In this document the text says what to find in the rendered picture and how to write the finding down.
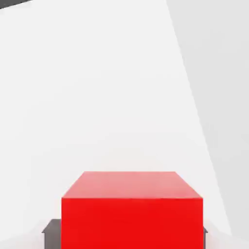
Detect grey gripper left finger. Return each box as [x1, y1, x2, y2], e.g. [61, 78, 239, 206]
[41, 219, 62, 249]

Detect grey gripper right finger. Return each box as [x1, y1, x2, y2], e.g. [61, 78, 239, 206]
[202, 227, 209, 249]

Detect small red cube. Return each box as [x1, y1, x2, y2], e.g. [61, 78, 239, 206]
[61, 171, 204, 249]

